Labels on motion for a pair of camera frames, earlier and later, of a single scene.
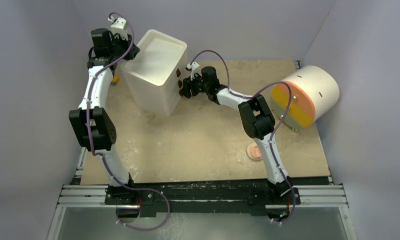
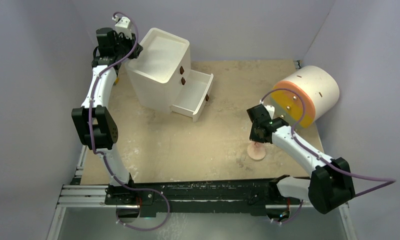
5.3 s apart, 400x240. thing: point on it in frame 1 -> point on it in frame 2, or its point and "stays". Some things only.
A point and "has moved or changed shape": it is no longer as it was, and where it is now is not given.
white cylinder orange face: x=315 y=91 stays
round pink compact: x=254 y=153 stays
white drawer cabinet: x=153 y=75 stays
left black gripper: x=133 y=52 stays
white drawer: x=171 y=98 -> x=193 y=95
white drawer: x=178 y=73 has moved or changed shape
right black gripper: x=188 y=85 -> x=253 y=137
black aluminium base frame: x=276 y=195 stays
